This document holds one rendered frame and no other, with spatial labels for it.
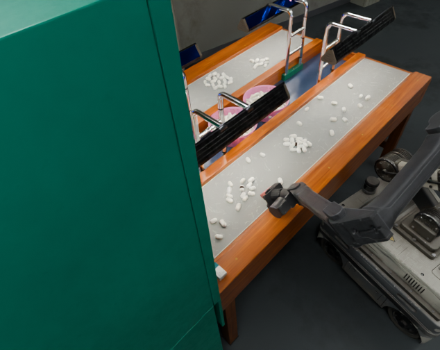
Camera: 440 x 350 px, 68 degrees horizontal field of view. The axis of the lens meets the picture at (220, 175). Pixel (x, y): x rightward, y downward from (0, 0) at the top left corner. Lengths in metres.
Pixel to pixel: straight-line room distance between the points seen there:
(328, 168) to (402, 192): 0.76
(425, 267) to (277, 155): 0.83
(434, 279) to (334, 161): 0.66
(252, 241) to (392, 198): 0.63
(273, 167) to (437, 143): 0.81
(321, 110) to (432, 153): 1.08
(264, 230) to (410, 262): 0.73
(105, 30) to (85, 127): 0.11
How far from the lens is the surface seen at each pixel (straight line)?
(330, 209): 0.89
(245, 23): 2.02
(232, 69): 2.29
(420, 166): 0.92
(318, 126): 1.84
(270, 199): 1.34
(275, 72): 2.20
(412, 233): 1.80
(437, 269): 1.80
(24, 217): 0.45
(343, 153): 1.68
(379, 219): 0.82
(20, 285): 0.53
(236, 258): 1.28
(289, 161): 1.63
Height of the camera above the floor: 1.91
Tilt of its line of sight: 48 degrees down
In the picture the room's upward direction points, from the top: 6 degrees counter-clockwise
